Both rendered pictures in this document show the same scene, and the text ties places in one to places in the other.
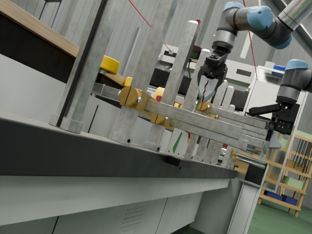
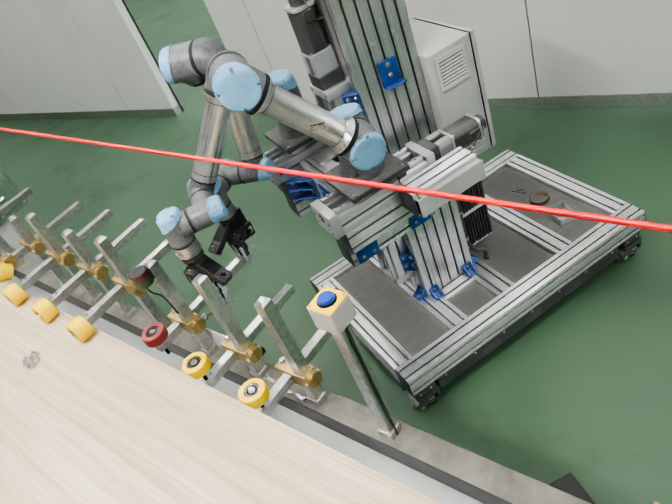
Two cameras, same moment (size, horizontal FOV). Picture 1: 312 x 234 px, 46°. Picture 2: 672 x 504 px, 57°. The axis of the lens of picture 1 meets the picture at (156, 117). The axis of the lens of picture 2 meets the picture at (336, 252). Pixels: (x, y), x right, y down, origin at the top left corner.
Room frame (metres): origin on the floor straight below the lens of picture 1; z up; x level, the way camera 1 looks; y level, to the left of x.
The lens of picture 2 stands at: (0.10, 0.98, 2.11)
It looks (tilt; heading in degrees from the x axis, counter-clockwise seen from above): 38 degrees down; 302
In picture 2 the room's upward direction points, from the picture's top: 24 degrees counter-clockwise
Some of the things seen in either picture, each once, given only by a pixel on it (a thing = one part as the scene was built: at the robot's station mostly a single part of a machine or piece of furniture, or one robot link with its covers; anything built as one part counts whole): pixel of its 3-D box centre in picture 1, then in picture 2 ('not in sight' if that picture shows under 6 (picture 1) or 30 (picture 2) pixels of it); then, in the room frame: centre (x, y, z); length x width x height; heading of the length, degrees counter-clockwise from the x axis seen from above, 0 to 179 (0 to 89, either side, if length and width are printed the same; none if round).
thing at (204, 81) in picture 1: (203, 89); not in sight; (1.27, -0.13, 0.96); 0.06 x 0.03 x 0.09; 160
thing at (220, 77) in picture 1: (216, 78); not in sight; (1.24, -0.15, 1.00); 0.05 x 0.02 x 0.09; 70
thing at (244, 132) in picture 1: (224, 124); (63, 250); (2.14, -0.40, 0.95); 0.50 x 0.04 x 0.04; 70
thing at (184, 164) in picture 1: (179, 164); not in sight; (1.31, -0.14, 0.68); 0.22 x 0.05 x 0.05; 160
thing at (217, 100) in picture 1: (210, 123); (103, 278); (1.87, -0.27, 0.90); 0.04 x 0.04 x 0.48; 70
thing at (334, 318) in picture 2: not in sight; (332, 311); (0.69, 0.16, 1.18); 0.07 x 0.07 x 0.08; 70
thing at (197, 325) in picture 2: not in sight; (187, 321); (1.42, -0.11, 0.85); 0.14 x 0.06 x 0.05; 160
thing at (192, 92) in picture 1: (187, 108); (185, 313); (1.40, -0.10, 0.89); 0.04 x 0.04 x 0.48; 70
